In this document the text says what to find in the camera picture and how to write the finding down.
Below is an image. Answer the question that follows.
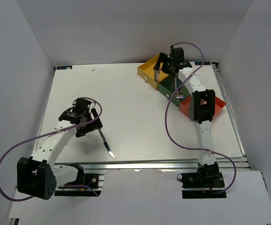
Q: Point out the green handled fork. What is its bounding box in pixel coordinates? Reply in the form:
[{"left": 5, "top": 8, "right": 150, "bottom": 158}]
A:
[{"left": 176, "top": 78, "right": 180, "bottom": 89}]

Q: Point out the dark handled knife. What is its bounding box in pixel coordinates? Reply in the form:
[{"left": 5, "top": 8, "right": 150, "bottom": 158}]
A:
[{"left": 98, "top": 129, "right": 116, "bottom": 159}]

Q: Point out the dark handled fork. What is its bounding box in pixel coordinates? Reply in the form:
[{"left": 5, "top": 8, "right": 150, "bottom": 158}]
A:
[{"left": 176, "top": 88, "right": 183, "bottom": 99}]

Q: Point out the pink handled knife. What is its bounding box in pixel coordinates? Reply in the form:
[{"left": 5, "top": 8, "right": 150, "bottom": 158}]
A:
[{"left": 155, "top": 70, "right": 160, "bottom": 83}]

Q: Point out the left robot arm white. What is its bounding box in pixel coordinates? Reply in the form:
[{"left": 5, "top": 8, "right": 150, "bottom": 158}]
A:
[{"left": 17, "top": 97, "right": 102, "bottom": 200}]

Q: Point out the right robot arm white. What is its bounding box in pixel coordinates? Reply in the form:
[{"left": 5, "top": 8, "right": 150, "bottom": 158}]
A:
[{"left": 153, "top": 45, "right": 219, "bottom": 187}]

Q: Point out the green container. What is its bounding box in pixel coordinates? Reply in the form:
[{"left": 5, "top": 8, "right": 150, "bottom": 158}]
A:
[{"left": 157, "top": 75, "right": 190, "bottom": 107}]

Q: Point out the yellow container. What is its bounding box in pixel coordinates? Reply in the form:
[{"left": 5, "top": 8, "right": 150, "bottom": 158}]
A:
[{"left": 137, "top": 54, "right": 168, "bottom": 89}]

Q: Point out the right blue table label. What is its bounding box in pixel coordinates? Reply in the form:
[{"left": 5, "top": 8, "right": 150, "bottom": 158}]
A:
[{"left": 194, "top": 61, "right": 211, "bottom": 66}]

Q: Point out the blue table label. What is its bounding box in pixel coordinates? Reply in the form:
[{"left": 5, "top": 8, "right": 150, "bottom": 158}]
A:
[
  {"left": 194, "top": 61, "right": 211, "bottom": 66},
  {"left": 56, "top": 65, "right": 73, "bottom": 70}
]

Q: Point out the orange container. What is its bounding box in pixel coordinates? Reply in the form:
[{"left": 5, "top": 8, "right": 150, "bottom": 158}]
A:
[{"left": 179, "top": 96, "right": 226, "bottom": 118}]

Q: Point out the left blue table label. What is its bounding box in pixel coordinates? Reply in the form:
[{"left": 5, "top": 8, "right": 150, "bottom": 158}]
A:
[{"left": 56, "top": 65, "right": 73, "bottom": 70}]

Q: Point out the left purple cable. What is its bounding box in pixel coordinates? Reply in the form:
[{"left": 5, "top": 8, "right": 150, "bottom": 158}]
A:
[{"left": 0, "top": 97, "right": 103, "bottom": 202}]

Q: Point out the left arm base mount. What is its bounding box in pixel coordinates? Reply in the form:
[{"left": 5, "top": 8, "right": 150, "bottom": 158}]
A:
[{"left": 52, "top": 164, "right": 104, "bottom": 197}]

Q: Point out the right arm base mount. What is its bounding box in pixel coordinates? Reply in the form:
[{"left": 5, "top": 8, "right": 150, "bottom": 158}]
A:
[{"left": 176, "top": 172, "right": 227, "bottom": 199}]

